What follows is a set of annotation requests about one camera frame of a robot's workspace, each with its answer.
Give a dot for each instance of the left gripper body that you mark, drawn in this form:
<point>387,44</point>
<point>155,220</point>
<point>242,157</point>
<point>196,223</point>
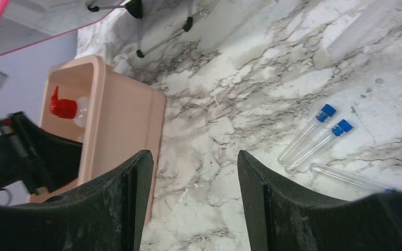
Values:
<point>44,162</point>

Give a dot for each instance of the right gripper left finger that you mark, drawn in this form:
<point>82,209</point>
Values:
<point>105,213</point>

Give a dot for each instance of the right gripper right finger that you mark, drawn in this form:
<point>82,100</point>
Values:
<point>283,215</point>

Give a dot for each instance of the wash bottle red cap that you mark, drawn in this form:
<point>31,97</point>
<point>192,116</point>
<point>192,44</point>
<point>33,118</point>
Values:
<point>76,110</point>

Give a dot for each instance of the pink plastic bin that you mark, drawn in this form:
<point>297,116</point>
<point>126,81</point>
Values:
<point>124,115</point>

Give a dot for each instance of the blue cap test tube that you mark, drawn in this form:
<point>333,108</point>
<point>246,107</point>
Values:
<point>306,134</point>

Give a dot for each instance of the large clear glass tube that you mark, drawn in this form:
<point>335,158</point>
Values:
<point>358,31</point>

